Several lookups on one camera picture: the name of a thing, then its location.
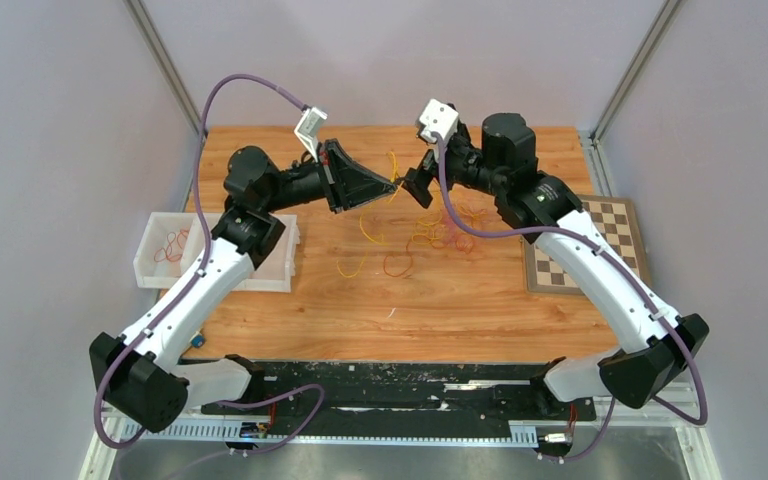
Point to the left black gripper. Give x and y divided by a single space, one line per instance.
348 184

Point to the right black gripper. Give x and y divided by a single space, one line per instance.
417 180

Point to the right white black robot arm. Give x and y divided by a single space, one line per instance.
655 342

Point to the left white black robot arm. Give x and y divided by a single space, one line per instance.
138 372

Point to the white plastic two-compartment bin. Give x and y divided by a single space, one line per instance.
172 241

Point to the wooden chessboard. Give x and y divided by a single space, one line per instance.
616 220

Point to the white blue toy block car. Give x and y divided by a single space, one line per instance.
197 341

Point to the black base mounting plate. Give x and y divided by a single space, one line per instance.
289 414

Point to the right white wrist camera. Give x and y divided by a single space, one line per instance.
437 120

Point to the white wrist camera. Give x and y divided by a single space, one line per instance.
308 127
437 120

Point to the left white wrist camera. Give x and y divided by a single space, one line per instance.
308 127

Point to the aluminium frame rail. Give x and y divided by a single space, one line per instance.
423 392

